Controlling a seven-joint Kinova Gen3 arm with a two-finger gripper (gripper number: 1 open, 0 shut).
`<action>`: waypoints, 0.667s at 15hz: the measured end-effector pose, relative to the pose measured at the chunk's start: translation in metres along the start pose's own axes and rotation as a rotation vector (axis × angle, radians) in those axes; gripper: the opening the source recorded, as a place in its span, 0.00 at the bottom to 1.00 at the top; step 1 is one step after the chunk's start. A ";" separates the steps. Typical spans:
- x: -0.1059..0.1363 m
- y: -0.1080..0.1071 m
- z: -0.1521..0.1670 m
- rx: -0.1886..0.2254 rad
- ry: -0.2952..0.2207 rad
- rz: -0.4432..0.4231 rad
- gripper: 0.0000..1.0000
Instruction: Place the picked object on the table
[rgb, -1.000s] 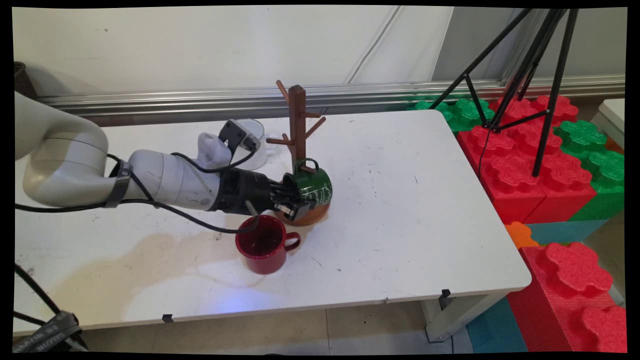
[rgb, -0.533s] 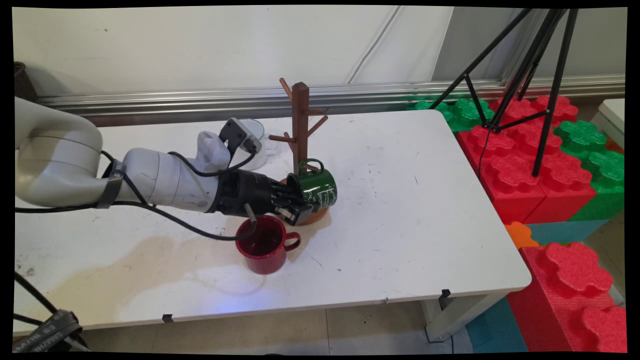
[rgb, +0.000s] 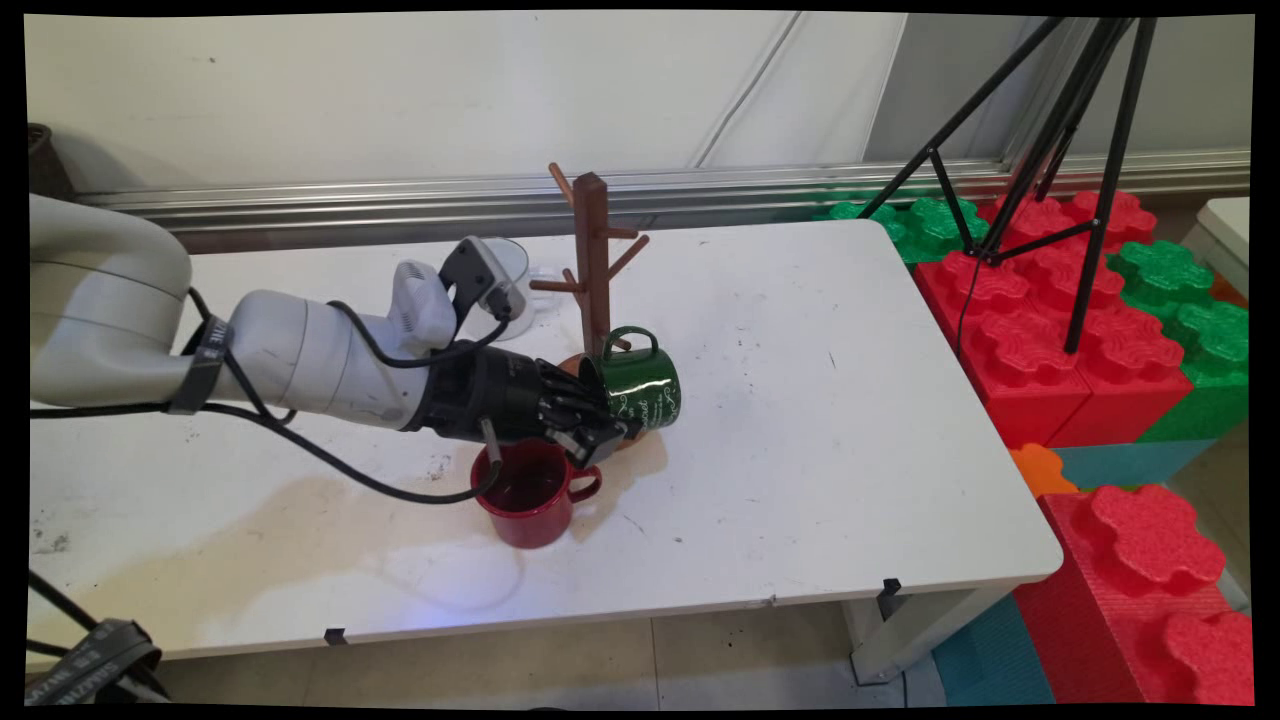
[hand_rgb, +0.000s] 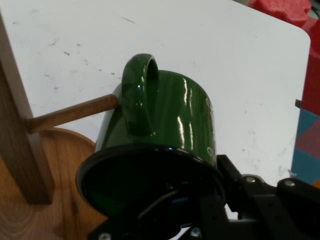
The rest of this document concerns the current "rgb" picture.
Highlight red enamel mug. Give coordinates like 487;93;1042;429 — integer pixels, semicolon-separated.
470;440;604;550

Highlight thin black hanging cable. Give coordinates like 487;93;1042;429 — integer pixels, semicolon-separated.
954;255;977;361

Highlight teal foam mat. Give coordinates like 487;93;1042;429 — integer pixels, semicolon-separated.
930;595;1056;706

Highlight aluminium wall rail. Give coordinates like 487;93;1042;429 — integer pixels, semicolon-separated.
75;150;1251;256

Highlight thick black cable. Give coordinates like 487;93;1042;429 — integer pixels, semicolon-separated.
28;570;103;635

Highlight red foam block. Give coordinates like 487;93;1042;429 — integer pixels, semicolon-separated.
915;245;1196;451
1015;485;1254;706
980;190;1158;253

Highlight brown wooden mug tree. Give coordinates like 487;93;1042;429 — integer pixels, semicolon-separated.
527;163;669;453

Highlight black printed strap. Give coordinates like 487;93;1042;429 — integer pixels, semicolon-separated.
168;318;236;416
25;618;169;706

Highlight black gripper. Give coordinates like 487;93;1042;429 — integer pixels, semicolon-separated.
405;345;629;469

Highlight orange foam piece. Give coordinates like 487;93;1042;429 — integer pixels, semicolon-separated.
1010;443;1081;499

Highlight teal foam block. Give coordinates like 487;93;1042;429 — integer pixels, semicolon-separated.
1050;440;1216;491

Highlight white side table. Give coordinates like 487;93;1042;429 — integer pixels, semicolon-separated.
1180;197;1251;301

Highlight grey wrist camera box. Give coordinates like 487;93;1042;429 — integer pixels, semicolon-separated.
438;236;528;323

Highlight black cable with metal plug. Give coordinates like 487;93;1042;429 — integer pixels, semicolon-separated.
28;288;503;506

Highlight black tripod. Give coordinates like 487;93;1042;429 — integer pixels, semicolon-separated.
857;17;1159;356

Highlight green foam block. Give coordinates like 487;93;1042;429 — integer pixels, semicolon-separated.
1105;240;1251;446
815;195;991;266

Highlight green enamel mug white print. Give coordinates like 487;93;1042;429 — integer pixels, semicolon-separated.
578;325;683;436

